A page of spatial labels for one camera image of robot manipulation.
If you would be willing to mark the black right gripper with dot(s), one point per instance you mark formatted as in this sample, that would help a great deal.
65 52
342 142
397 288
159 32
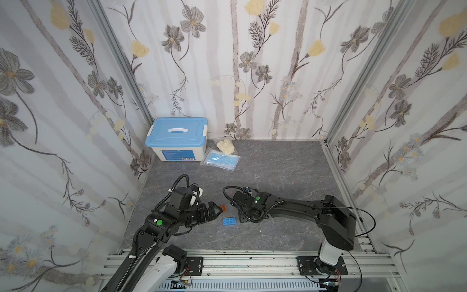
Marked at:
238 197

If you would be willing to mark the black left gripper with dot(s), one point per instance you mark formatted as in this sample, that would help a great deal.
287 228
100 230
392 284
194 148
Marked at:
202 212

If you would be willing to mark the blue long lego brick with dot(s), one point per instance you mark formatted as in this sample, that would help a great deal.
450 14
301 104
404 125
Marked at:
230 221

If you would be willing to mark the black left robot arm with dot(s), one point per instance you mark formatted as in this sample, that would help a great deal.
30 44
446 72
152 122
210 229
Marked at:
182 206

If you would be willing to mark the bagged blue face mask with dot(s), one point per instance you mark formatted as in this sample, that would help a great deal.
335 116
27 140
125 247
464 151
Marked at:
214 158

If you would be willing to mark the bagged cream gloves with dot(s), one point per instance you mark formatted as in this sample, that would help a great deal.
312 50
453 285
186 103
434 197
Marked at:
225 145

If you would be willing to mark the blue lidded white storage box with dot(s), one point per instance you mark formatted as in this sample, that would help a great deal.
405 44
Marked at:
178 139

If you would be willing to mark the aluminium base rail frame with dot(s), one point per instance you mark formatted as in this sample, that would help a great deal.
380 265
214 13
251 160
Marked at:
355 271

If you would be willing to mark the white slotted cable duct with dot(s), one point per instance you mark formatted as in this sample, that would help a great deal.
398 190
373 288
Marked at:
244 285

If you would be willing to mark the right aluminium side rail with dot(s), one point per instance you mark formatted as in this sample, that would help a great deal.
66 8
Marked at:
365 222

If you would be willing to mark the left aluminium corner post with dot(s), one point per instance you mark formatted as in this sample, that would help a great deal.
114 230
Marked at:
119 55

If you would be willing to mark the aluminium corner post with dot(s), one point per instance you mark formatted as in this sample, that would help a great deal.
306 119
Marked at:
395 21
119 55

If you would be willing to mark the right aluminium corner post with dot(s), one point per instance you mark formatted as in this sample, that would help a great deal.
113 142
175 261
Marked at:
395 21

